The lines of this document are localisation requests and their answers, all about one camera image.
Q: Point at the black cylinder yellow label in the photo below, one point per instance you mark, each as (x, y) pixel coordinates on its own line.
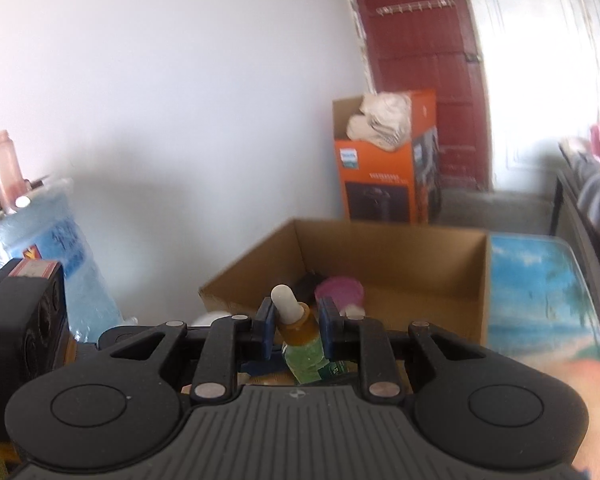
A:
(304, 288)

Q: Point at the pink bottle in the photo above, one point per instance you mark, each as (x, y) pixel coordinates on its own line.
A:
(12, 183)

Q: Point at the orange appliance box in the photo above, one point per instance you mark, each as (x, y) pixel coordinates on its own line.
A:
(402, 186)

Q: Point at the pink plastic lid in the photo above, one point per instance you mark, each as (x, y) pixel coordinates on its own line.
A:
(343, 292)

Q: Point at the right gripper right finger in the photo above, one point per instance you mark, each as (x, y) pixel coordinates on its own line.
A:
(336, 335)

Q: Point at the dark red door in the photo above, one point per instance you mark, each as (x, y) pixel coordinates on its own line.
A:
(432, 44)

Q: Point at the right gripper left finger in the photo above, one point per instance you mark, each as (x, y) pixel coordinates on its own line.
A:
(264, 328)

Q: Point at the white pill bottle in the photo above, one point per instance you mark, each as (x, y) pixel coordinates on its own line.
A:
(208, 318)

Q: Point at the green dropper bottle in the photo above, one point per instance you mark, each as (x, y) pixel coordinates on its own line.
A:
(302, 349)

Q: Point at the beige crumpled cloth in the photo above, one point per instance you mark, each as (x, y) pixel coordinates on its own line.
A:
(383, 119)

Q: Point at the grey sofa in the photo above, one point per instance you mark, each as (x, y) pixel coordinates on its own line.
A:
(576, 208)

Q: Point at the white power adapter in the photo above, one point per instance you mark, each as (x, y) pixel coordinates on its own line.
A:
(353, 311)

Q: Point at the large brown cardboard box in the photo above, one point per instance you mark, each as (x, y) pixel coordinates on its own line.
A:
(408, 273)

